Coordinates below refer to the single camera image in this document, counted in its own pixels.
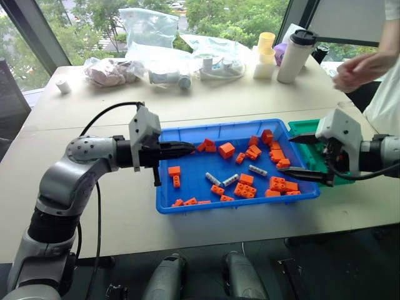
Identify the orange plastic toy brick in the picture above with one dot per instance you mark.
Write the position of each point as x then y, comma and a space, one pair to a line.
226, 150
245, 190

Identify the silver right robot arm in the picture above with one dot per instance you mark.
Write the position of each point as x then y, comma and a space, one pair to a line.
379, 153

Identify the plastic bag with pink contents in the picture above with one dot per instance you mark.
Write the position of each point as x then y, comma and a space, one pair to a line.
109, 72

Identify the plastic bag with white parts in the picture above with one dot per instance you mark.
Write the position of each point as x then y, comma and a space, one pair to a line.
218, 59

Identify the person's bare hand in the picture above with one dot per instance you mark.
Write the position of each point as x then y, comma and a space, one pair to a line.
359, 70

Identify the black round object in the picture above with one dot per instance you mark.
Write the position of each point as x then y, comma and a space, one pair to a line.
321, 53

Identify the blue plastic tray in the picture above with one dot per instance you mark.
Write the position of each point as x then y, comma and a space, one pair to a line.
193, 175

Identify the white tumbler with black lid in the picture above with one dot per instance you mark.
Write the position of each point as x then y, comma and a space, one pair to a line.
292, 59

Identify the grey rounded robot leg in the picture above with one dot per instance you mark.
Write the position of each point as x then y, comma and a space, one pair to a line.
245, 276
165, 278

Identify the small orange building block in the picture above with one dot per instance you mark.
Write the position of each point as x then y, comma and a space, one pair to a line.
190, 201
201, 147
240, 158
204, 202
177, 203
253, 140
293, 193
227, 198
176, 181

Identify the person's white shirt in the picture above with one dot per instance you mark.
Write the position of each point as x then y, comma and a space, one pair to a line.
387, 103

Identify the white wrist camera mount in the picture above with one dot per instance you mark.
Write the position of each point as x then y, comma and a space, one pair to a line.
144, 125
340, 128

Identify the black floor bracket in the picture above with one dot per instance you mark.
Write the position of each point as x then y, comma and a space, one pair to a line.
290, 275

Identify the person's bare forearm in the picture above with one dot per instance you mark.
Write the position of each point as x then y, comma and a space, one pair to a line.
392, 37

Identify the green plastic bin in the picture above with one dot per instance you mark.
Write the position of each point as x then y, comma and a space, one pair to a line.
307, 154

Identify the white paper bag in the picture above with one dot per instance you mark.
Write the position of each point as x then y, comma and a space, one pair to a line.
292, 31

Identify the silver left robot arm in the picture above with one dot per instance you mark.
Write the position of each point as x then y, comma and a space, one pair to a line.
65, 178

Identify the clear empty plastic bag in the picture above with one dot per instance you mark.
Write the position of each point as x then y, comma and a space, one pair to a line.
148, 26

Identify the plastic bag with white tubes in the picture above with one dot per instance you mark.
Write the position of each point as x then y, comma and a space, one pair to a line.
162, 67

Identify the yellow plastic cup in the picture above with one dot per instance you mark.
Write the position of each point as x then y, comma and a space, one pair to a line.
267, 57
266, 42

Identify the small white roll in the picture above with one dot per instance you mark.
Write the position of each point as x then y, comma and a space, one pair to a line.
63, 86

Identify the purple round object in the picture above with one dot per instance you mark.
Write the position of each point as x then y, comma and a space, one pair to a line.
279, 53

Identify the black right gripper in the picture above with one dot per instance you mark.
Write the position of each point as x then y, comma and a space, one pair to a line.
336, 156

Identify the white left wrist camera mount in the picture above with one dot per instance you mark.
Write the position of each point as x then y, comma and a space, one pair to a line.
144, 125

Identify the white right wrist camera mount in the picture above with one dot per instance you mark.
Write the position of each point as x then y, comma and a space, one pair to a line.
340, 128

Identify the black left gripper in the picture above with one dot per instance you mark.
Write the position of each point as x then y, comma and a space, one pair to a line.
149, 156

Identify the white foam block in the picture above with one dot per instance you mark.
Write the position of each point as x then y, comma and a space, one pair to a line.
263, 70

